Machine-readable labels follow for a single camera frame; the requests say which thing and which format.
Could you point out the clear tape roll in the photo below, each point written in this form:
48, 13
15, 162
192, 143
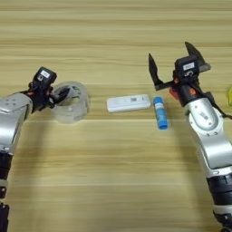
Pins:
81, 105

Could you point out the white rectangular dongle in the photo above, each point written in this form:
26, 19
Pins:
128, 103

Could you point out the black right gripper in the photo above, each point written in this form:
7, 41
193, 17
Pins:
187, 90

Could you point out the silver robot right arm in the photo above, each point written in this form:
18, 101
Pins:
211, 139

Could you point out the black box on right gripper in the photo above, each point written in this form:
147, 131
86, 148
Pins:
187, 67

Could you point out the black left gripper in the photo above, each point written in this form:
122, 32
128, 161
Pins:
40, 96

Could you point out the blue glue stick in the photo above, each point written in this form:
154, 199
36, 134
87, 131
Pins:
160, 113

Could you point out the red cube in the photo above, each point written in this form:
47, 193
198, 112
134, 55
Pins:
172, 93

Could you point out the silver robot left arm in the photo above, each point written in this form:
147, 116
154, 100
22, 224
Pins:
12, 117

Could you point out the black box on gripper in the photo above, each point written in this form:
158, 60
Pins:
187, 67
44, 77

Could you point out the green block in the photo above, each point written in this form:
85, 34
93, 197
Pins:
230, 96

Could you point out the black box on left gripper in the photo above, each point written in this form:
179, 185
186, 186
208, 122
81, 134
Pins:
44, 77

